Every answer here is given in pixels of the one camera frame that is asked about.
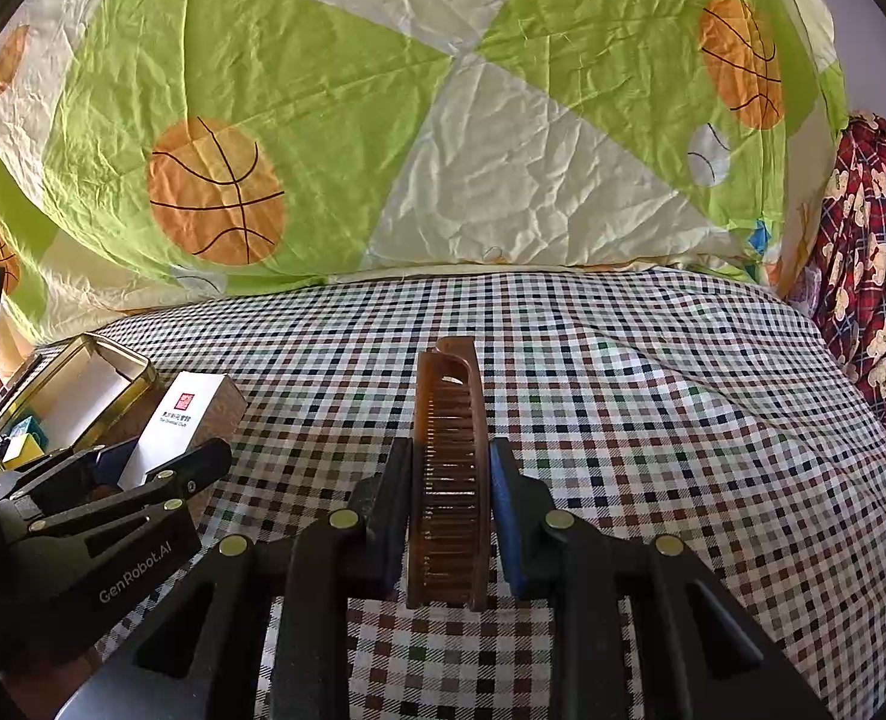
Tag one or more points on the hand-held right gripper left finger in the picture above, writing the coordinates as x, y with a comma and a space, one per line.
396, 532

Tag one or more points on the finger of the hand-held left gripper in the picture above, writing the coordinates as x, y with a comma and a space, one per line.
180, 476
75, 472

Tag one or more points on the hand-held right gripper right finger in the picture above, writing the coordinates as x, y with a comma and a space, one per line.
507, 532

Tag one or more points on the yellow cube block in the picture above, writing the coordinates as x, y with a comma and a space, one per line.
26, 451

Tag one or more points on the white box with red mark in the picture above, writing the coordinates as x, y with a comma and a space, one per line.
188, 420

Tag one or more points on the blue toy block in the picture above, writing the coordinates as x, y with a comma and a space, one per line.
24, 431

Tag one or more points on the brown comb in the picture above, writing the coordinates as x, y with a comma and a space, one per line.
447, 480

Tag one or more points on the gold tin box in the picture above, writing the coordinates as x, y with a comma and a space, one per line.
83, 390

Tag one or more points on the checked bed sheet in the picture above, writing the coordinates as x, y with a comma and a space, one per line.
675, 427

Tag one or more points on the green basketball print blanket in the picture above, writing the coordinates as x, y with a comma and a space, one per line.
413, 165

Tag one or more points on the red plaid bear cloth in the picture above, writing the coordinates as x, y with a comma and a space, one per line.
871, 277

